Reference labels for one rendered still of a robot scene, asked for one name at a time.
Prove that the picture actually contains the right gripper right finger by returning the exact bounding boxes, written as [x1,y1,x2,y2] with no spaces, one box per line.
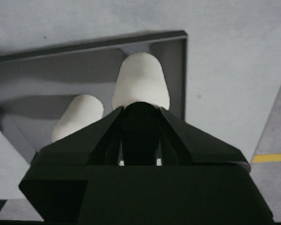
[158,107,251,173]

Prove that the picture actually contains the white pump bottle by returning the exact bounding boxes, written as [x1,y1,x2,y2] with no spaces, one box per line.
[52,95,104,142]
[112,52,170,166]

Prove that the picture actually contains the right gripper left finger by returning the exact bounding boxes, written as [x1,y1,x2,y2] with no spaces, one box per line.
[32,106,123,165]

